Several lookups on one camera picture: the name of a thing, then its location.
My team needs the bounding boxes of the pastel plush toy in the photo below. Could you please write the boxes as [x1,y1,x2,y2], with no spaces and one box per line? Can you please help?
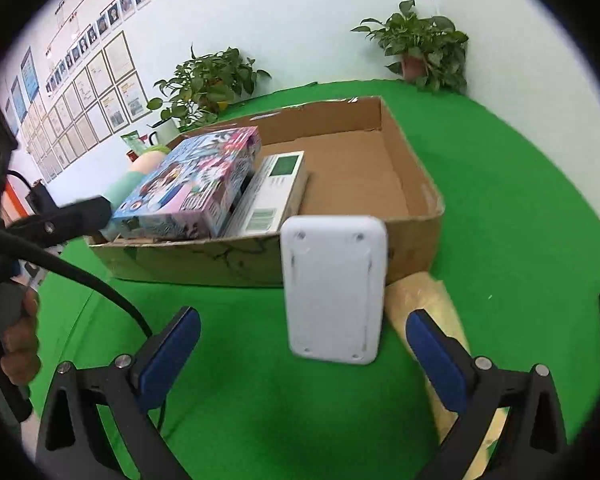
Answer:
[100,144,171,211]

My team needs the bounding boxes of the person's left hand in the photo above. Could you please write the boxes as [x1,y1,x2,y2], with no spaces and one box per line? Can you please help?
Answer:
[0,290,42,387]

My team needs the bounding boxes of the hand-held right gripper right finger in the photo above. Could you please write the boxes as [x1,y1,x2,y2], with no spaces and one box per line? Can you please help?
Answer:
[406,310,569,480]

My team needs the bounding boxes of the group of framed wall certificates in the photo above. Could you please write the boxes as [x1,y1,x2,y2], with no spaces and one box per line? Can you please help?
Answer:
[20,30,148,183]

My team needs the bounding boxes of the white box with green label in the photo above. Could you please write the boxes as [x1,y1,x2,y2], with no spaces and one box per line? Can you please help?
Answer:
[225,151,308,237]

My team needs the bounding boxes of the blue wall posters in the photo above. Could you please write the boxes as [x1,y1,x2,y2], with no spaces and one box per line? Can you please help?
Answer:
[2,47,41,122]

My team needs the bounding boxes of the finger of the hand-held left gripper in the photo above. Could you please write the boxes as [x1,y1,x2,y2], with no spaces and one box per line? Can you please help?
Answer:
[9,195,114,249]

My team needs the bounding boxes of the potted plant in terracotta pot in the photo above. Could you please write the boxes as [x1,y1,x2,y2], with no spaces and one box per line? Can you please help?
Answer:
[351,0,469,93]

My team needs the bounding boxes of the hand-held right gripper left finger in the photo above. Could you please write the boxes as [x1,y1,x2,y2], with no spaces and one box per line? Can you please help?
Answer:
[34,306,202,480]

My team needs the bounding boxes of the green tablecloth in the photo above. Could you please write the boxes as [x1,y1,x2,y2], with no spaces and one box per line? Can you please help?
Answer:
[27,80,600,480]

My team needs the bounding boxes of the white mug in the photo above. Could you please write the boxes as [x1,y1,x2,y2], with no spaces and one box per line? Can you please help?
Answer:
[147,120,182,147]

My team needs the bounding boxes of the colourful cartoon printed box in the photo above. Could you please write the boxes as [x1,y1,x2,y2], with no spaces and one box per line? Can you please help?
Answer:
[111,126,262,240]

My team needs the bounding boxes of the white rectangular device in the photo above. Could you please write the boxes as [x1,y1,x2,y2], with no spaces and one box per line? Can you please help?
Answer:
[280,215,387,366]

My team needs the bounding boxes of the large cardboard box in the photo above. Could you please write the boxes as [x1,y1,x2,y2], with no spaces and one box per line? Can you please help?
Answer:
[86,95,445,288]

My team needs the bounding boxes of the green packet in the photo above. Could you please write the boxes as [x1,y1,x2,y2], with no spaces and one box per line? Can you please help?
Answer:
[121,131,149,157]

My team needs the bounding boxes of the leafy potted plant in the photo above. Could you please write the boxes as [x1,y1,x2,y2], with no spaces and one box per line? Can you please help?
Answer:
[147,45,272,131]

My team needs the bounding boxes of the yellow packet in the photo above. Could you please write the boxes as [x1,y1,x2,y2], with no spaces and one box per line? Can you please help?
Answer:
[385,270,511,480]

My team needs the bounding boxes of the black cable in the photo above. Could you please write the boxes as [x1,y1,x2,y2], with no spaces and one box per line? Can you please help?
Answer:
[0,229,170,428]
[5,170,61,211]

